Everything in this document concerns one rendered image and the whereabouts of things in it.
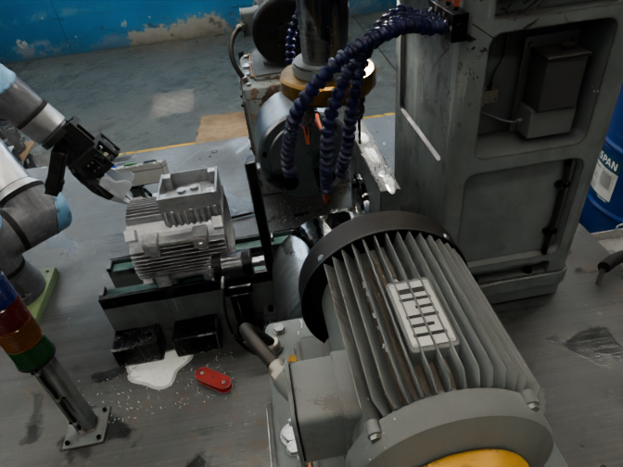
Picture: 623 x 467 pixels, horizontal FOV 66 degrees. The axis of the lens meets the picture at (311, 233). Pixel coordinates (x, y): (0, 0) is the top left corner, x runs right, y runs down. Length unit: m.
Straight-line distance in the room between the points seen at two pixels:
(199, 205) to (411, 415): 0.73
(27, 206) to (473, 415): 1.19
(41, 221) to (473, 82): 1.04
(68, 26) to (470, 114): 6.26
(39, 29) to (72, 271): 5.63
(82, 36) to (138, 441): 6.10
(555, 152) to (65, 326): 1.16
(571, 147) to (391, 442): 0.74
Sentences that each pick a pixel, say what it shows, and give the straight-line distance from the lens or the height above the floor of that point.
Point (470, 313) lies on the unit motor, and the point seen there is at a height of 1.35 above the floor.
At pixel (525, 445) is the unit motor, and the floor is 1.31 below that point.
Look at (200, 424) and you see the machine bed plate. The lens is 1.03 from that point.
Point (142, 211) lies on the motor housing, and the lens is 1.06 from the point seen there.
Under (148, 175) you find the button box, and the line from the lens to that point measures 1.29.
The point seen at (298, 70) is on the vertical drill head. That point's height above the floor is 1.35.
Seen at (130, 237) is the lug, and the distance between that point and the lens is 1.03.
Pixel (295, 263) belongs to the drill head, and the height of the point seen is 1.14.
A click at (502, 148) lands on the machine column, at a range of 0.95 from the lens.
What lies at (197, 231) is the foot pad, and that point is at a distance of 1.00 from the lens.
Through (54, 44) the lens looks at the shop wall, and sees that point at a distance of 6.96.
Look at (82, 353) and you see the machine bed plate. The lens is 1.26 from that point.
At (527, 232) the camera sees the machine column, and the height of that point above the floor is 1.00.
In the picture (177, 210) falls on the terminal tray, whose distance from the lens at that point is 1.01.
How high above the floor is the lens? 1.65
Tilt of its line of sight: 38 degrees down
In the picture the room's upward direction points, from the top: 7 degrees counter-clockwise
